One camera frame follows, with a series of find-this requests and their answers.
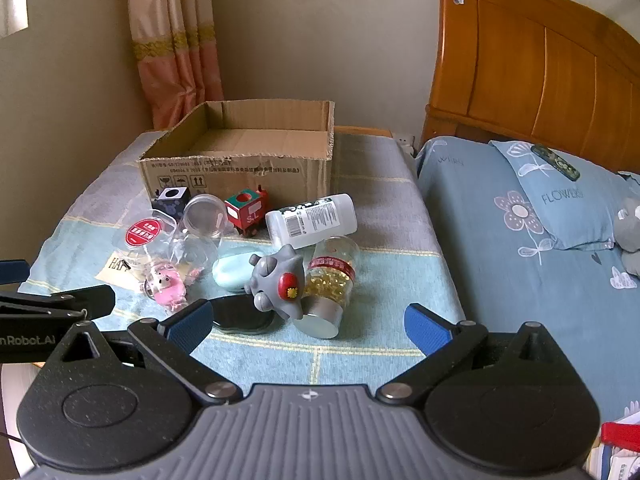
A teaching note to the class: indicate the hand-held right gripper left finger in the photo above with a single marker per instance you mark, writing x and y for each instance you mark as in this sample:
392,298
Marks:
192,322

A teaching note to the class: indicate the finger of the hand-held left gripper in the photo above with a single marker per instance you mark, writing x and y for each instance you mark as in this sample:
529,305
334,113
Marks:
60,301
12,270

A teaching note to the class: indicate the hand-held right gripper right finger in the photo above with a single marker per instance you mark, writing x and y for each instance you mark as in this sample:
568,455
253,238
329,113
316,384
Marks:
425,330

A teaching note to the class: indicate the black oval mirror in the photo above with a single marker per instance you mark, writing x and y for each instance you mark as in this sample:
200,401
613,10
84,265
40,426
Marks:
240,317

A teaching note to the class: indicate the grey toy figure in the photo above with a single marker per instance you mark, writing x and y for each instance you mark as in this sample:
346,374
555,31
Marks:
275,272

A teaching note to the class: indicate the clear container with red label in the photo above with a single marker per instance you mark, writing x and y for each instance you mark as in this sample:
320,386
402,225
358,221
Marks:
142,237

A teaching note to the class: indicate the clear round plastic jar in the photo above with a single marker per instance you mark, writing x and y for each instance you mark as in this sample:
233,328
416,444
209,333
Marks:
207,215

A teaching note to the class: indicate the dark blue toy train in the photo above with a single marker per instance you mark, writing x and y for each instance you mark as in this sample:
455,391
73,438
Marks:
172,201

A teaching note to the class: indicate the cardboard box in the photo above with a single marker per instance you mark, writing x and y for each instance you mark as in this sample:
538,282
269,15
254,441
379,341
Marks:
240,175

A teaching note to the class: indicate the pink pig toy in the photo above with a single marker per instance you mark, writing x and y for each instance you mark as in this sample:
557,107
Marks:
165,285

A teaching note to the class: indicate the cream paper card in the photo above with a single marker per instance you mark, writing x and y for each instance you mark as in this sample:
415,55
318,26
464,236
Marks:
107,271

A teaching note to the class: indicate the light blue oval case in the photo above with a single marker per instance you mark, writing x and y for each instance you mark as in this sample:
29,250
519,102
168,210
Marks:
232,270

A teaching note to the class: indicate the clear plastic capsule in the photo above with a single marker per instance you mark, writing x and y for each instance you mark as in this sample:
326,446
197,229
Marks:
192,252

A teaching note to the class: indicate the white round object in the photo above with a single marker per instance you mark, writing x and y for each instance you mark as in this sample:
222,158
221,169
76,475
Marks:
12,410

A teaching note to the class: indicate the blue floral bed sheet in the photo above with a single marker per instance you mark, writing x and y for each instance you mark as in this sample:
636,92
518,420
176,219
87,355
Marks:
500,310

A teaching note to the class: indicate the jar of yellow capsules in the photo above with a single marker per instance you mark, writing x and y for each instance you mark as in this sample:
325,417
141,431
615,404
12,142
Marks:
330,280

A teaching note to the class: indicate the red toy train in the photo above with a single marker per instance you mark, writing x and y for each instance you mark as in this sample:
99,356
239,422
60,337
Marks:
246,212

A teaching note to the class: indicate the checkered table cloth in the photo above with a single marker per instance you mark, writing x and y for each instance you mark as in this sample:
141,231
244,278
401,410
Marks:
375,200

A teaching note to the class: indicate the blue floral pillow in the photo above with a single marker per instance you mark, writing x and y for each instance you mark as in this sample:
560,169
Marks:
560,205

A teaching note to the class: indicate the dark remote control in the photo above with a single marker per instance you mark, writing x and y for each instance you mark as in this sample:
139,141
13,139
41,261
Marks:
555,161

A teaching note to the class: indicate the red packet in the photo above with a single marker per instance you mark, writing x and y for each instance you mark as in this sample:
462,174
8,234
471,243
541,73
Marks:
622,432

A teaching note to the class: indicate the grey plush toy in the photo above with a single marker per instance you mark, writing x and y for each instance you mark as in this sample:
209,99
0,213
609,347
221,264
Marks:
630,230

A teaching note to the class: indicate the stack of printed papers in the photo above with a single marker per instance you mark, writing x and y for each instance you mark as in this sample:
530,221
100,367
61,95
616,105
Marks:
617,462

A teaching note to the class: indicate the pink curtain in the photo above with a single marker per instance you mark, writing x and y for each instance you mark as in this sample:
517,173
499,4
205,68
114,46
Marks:
170,35

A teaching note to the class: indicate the wooden headboard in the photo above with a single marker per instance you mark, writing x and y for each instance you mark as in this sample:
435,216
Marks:
525,60

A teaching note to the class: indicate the white wall socket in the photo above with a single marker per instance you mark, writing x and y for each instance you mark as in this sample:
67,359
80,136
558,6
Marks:
405,141

